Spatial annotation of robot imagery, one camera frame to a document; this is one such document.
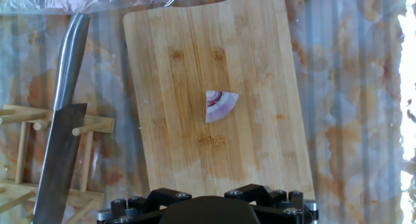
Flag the red onion wedge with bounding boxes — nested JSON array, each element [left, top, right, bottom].
[[205, 90, 240, 124]]

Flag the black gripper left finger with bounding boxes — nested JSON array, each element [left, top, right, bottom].
[[96, 188, 192, 224]]

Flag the plastic bag of garlic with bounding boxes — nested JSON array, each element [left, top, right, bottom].
[[0, 0, 183, 16]]

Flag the wooden cutting board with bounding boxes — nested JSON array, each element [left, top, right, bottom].
[[122, 0, 316, 201]]

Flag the steel cleaver knife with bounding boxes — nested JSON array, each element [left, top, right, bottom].
[[32, 12, 91, 224]]

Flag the marble pattern plastic mat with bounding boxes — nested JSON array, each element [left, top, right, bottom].
[[0, 0, 409, 224]]

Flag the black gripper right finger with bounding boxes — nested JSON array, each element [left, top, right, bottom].
[[224, 184, 319, 224]]

